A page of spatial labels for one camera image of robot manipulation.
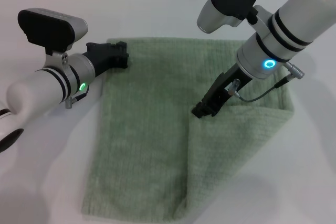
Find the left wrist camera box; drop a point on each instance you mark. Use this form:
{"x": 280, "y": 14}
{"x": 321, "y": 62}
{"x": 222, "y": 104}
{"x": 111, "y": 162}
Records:
{"x": 50, "y": 28}

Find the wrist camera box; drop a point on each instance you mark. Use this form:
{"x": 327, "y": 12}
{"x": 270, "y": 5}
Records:
{"x": 50, "y": 28}
{"x": 225, "y": 6}

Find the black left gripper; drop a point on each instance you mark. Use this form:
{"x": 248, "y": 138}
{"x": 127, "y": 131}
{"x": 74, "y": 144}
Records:
{"x": 101, "y": 55}

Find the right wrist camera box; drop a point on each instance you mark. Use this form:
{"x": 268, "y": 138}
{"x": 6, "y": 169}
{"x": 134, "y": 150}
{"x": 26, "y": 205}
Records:
{"x": 225, "y": 6}

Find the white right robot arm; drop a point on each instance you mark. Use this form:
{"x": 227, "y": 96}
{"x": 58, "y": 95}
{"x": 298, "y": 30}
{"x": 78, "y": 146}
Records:
{"x": 288, "y": 24}

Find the green terry towel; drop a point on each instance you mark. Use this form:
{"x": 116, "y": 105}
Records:
{"x": 147, "y": 134}

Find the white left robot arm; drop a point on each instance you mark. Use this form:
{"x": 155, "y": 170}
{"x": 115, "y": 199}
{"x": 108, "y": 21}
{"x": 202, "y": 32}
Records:
{"x": 42, "y": 90}

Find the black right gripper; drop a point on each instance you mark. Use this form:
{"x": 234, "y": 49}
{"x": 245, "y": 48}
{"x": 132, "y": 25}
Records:
{"x": 220, "y": 90}

